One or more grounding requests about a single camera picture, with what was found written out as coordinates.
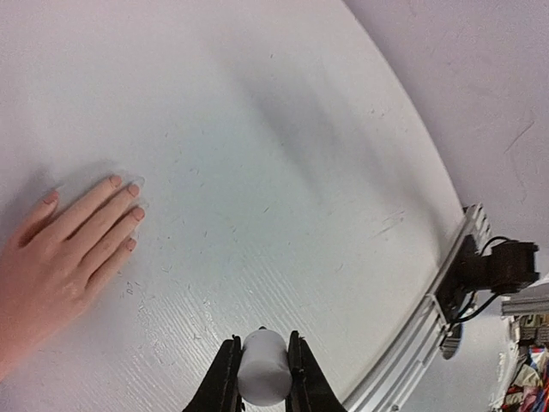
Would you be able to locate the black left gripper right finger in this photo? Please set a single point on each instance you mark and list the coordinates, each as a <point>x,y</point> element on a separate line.
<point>310,391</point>

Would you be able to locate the aluminium table frame rail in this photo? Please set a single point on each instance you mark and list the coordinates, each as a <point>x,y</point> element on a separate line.
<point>397,372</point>

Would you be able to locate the mannequin hand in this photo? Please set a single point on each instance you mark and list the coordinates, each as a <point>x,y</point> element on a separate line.
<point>55,265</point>

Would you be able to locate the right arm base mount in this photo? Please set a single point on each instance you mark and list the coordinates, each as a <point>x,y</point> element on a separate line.
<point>503,266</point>

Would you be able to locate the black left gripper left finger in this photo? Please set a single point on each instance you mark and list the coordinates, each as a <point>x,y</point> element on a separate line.
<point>218,391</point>

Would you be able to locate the white nail polish cap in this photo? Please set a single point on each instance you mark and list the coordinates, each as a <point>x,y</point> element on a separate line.
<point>264,377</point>

